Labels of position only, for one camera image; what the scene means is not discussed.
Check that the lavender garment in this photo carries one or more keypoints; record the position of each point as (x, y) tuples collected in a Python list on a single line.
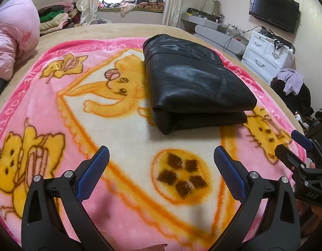
[(290, 79)]

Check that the black leather jacket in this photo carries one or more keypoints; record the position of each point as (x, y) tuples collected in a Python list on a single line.
[(192, 83)]

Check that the arched mirror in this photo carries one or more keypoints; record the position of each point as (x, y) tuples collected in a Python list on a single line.
[(212, 6)]

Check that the colourful small garments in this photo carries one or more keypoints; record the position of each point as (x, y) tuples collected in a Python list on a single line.
[(108, 5)]

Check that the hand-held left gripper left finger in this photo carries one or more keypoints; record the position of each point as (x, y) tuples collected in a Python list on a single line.
[(94, 170)]

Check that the grey dressing table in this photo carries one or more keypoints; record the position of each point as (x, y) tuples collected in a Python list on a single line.
[(210, 31)]

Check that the heap of dark garments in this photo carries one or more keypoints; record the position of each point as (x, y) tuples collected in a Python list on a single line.
[(150, 4)]

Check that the stack of folded clothes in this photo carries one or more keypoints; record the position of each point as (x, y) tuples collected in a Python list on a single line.
[(56, 18)]

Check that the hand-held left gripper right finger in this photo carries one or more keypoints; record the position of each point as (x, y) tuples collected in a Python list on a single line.
[(229, 172)]

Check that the black television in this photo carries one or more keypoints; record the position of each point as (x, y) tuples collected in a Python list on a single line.
[(274, 10)]

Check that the person's right hand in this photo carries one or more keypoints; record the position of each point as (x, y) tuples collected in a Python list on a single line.
[(314, 214)]

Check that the cream curtain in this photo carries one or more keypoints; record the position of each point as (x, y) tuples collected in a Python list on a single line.
[(174, 2), (89, 0)]

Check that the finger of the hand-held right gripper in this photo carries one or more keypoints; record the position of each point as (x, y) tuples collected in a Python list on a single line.
[(286, 154), (302, 138)]

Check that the pink quilt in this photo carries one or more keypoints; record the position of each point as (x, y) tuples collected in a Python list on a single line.
[(14, 31)]

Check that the cluster of small toiletries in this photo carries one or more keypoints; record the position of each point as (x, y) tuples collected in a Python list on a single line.
[(229, 28)]

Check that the white crumpled garment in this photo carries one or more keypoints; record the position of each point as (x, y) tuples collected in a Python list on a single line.
[(128, 9)]

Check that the white drawer cabinet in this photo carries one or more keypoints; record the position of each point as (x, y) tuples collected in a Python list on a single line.
[(260, 57)]

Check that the pink printed blanket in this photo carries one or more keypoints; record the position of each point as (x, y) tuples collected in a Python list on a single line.
[(72, 141)]

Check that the dark clothes heap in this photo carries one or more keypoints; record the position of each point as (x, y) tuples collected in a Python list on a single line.
[(304, 96)]

